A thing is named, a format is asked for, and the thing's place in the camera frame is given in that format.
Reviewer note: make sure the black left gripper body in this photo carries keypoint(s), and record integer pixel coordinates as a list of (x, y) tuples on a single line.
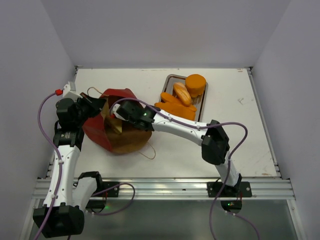
[(86, 108)]

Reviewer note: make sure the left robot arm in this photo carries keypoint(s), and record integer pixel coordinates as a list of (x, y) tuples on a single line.
[(62, 212)]

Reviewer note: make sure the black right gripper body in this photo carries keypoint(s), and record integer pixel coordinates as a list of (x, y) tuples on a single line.
[(122, 112)]

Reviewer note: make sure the orange twisted bread stick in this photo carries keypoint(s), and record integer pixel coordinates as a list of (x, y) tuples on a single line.
[(168, 98)]

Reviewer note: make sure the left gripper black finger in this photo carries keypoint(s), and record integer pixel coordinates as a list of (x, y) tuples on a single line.
[(86, 97), (99, 103)]

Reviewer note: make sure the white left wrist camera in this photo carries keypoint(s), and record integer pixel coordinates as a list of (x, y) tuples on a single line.
[(68, 91)]

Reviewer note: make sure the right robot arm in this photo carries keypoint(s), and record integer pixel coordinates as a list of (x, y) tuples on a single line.
[(211, 137)]

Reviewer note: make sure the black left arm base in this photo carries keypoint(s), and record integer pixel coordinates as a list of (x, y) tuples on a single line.
[(100, 204)]

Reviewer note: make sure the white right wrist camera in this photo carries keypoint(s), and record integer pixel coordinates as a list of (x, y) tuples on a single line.
[(115, 112)]

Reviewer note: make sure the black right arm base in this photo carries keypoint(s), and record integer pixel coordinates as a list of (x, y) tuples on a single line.
[(235, 195)]

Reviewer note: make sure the red paper bag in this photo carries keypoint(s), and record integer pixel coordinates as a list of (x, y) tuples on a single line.
[(129, 141)]

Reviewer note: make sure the aluminium front rail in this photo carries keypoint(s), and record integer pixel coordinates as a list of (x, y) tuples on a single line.
[(266, 188)]

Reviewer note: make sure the orange loaf bread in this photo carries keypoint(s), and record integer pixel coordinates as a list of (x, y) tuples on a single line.
[(176, 110)]

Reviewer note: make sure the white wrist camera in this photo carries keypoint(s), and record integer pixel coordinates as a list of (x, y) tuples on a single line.
[(68, 91), (115, 112)]

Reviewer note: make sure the stainless steel tray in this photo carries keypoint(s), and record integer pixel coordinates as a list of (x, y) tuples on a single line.
[(198, 102)]

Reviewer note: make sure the golden oval bread roll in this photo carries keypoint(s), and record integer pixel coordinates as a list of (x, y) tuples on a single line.
[(182, 93)]

